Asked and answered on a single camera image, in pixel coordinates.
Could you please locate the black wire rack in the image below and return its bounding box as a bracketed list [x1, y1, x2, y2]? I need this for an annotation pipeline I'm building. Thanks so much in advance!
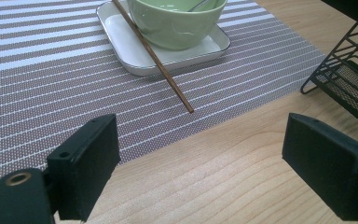
[300, 0, 358, 134]

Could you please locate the metal spoon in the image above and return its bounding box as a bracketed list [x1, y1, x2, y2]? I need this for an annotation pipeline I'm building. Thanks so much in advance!
[187, 0, 213, 13]

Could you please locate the green ceramic bowl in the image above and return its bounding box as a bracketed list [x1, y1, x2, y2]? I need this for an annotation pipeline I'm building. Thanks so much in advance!
[126, 0, 228, 51]

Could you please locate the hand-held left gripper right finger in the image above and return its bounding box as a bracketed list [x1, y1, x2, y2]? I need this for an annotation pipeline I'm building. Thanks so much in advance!
[281, 112, 358, 222]

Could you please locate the brown wooden chopstick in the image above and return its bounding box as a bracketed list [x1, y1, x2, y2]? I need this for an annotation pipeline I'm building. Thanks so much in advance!
[111, 0, 195, 114]

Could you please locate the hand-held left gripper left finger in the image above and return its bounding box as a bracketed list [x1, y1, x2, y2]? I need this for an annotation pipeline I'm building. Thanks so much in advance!
[46, 113, 121, 222]

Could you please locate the striped grey woven placemat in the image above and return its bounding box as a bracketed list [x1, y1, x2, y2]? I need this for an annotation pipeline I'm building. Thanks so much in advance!
[0, 0, 326, 206]

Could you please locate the white square plate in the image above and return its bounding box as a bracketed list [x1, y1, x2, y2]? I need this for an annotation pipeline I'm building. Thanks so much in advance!
[96, 0, 231, 77]

